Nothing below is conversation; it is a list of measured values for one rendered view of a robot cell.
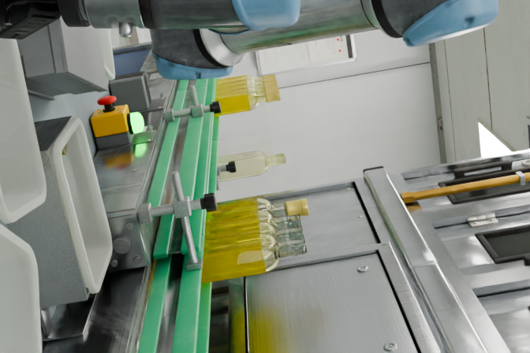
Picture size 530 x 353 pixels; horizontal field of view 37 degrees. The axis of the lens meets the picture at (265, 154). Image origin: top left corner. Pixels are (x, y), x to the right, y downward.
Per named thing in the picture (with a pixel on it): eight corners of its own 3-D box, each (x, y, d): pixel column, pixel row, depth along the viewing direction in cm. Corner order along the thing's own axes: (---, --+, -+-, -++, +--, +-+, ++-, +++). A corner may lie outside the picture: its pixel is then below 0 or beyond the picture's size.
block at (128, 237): (107, 276, 128) (150, 269, 128) (93, 222, 125) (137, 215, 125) (110, 265, 131) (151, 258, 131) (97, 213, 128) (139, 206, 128)
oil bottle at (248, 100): (192, 120, 244) (281, 105, 244) (188, 103, 242) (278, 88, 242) (192, 116, 250) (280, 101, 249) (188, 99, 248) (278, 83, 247)
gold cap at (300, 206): (285, 209, 159) (307, 205, 159) (288, 222, 157) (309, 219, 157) (283, 198, 157) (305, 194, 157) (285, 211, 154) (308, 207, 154)
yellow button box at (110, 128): (95, 150, 164) (131, 144, 164) (87, 116, 162) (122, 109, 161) (101, 140, 171) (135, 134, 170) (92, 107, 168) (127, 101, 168)
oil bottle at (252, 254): (162, 291, 139) (282, 271, 139) (155, 263, 137) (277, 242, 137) (165, 276, 144) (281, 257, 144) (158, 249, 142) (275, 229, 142)
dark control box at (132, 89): (113, 115, 190) (148, 109, 190) (106, 83, 188) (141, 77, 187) (118, 106, 198) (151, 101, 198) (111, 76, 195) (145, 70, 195)
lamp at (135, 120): (130, 136, 165) (144, 134, 165) (125, 116, 163) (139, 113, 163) (132, 131, 169) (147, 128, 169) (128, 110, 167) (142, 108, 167)
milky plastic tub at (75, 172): (35, 310, 108) (97, 300, 108) (-10, 158, 101) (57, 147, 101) (61, 256, 125) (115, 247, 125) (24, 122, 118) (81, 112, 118)
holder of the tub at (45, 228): (42, 343, 110) (96, 334, 110) (-13, 160, 102) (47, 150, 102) (65, 286, 127) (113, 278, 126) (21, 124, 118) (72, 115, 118)
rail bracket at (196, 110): (164, 124, 182) (221, 114, 182) (157, 93, 180) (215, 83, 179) (165, 119, 186) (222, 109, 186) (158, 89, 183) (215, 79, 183)
